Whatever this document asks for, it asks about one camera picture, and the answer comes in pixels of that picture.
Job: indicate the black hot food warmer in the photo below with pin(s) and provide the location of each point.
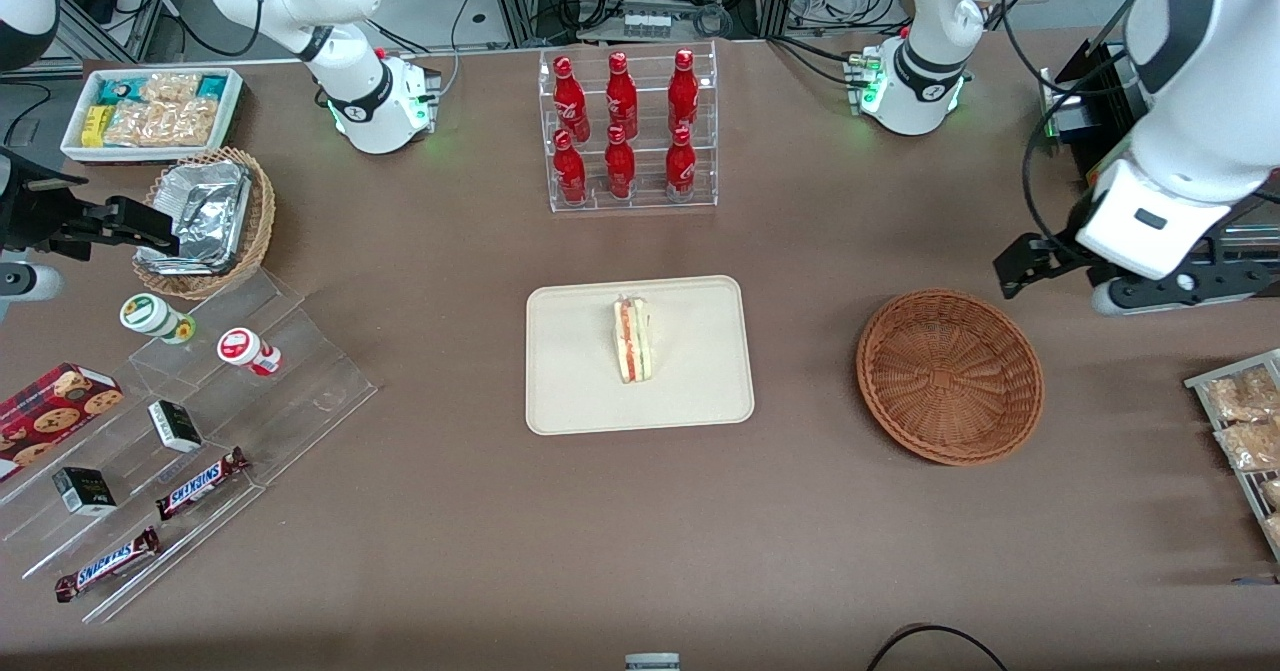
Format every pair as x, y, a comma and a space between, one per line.
1105, 91

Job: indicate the red lidded white cup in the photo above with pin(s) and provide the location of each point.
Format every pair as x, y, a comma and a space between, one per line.
242, 347

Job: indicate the clear bag of crackers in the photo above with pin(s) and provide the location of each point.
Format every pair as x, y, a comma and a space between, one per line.
165, 123

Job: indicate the grey box with green light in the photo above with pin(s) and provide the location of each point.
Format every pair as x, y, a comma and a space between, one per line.
1065, 111

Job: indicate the triangle sandwich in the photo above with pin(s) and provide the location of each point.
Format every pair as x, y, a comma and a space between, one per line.
632, 341

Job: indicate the round brown wicker basket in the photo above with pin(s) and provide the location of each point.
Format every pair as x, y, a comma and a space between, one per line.
950, 376

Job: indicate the light wicker basket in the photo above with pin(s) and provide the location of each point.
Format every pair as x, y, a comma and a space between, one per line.
262, 211

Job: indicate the green lidded white cup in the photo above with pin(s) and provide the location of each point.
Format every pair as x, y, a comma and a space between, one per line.
148, 314

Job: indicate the red cola bottle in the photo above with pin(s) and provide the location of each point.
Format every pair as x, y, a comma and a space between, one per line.
621, 96
570, 101
620, 166
681, 166
683, 91
570, 171

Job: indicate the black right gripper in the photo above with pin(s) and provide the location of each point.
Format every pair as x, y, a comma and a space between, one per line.
30, 213

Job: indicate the clear acrylic bottle rack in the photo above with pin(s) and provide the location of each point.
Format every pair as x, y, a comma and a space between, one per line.
645, 166

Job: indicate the red chocolate chip cookie box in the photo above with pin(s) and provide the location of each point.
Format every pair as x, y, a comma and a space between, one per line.
50, 411

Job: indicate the stacked aluminium foil containers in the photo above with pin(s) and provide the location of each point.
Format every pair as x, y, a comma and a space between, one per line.
205, 211

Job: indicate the tray of wrapped pastries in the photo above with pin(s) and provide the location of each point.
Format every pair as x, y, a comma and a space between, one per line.
1200, 383

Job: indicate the teal snack packet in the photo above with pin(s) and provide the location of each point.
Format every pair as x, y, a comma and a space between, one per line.
120, 91

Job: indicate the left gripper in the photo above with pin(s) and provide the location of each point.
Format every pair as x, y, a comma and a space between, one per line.
1072, 225

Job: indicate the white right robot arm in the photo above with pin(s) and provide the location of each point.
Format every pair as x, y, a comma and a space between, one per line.
365, 101

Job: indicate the small grey box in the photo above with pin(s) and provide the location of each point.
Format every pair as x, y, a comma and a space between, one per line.
652, 662

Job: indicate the clear acrylic stepped shelf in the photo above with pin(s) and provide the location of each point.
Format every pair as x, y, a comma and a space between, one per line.
300, 391

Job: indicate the white rectangular snack bin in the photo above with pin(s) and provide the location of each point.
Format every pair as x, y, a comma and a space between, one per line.
70, 146

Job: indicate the beige plastic tray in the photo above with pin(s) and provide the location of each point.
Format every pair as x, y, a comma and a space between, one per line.
570, 371

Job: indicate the yellow snack packet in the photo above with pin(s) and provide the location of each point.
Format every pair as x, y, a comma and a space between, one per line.
96, 126

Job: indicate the Snickers chocolate bar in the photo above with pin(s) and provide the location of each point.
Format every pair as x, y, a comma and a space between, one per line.
200, 484
105, 564

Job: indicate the small black box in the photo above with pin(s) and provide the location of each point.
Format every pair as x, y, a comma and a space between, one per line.
85, 491
175, 426

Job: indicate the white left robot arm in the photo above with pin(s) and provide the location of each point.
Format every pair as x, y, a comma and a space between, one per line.
1210, 101

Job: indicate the clear bag of fried snacks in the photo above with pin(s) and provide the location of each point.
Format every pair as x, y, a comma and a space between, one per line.
1240, 396
1250, 446

